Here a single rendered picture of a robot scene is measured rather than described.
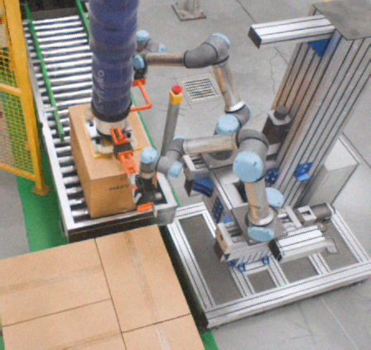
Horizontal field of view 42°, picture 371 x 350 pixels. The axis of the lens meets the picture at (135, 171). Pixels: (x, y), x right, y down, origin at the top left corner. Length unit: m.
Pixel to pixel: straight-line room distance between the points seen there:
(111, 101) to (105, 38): 0.41
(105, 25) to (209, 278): 1.79
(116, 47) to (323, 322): 2.31
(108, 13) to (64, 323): 1.59
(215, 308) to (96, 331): 0.84
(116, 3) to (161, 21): 3.36
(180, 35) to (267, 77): 1.05
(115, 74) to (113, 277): 1.15
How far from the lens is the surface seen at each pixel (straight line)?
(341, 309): 3.68
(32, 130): 3.24
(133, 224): 3.01
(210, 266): 3.27
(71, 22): 4.44
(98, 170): 2.68
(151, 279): 2.78
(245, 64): 5.12
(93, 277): 2.77
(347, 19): 2.09
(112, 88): 2.48
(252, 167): 1.92
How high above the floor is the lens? 3.04
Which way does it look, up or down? 51 degrees down
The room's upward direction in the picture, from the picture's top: 6 degrees clockwise
